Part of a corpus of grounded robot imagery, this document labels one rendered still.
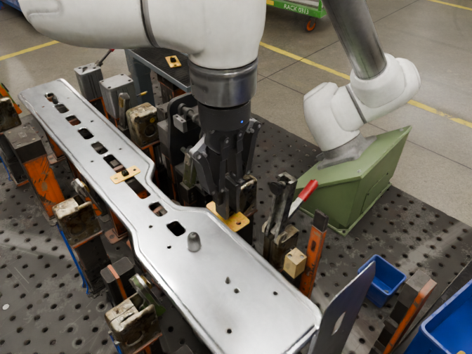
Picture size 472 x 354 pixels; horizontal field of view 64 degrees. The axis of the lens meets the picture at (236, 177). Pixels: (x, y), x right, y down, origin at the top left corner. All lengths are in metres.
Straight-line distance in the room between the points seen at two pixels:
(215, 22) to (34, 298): 1.07
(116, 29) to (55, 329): 0.95
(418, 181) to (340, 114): 1.54
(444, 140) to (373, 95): 2.03
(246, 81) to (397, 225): 1.08
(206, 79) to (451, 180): 2.58
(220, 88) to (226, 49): 0.05
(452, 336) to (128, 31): 0.76
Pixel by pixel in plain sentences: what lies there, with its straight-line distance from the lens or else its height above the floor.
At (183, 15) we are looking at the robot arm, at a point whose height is 1.59.
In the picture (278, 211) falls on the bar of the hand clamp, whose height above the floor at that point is 1.12.
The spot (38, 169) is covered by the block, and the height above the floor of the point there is 0.92.
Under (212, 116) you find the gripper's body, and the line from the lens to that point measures 0.52.
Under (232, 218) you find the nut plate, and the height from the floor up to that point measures 1.23.
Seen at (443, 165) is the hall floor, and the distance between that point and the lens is 3.06.
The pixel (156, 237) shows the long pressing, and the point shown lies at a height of 1.00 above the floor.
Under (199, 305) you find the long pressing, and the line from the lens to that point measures 0.85.
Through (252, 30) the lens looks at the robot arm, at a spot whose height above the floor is 1.57.
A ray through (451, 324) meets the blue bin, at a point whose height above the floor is 1.03.
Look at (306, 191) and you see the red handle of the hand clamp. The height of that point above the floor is 1.13.
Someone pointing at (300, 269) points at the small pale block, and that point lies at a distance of 0.86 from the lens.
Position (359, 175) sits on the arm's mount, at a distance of 1.19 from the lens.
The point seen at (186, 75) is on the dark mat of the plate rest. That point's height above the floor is 1.16.
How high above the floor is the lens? 1.74
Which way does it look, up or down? 42 degrees down
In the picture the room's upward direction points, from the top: straight up
